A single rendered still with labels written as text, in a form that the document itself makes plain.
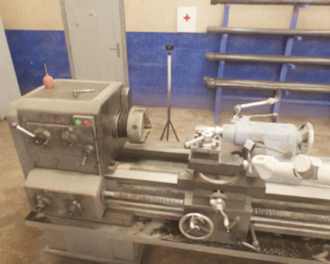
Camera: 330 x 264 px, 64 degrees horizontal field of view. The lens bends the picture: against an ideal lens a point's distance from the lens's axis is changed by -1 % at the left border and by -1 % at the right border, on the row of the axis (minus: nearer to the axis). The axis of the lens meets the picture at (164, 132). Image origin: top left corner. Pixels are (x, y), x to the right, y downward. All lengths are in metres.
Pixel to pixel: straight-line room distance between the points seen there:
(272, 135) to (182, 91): 3.30
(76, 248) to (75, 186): 0.71
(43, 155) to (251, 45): 3.69
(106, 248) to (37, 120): 1.11
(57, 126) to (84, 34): 3.49
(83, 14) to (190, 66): 2.01
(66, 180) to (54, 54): 3.89
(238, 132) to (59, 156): 1.18
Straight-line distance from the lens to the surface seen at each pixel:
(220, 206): 1.53
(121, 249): 2.25
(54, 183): 1.92
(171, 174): 1.81
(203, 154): 1.58
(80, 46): 5.17
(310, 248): 2.15
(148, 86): 4.97
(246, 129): 1.73
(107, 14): 4.89
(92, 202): 1.83
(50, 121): 1.78
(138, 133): 1.74
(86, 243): 2.33
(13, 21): 5.84
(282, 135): 1.77
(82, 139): 1.72
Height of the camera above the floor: 1.91
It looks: 28 degrees down
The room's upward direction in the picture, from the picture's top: straight up
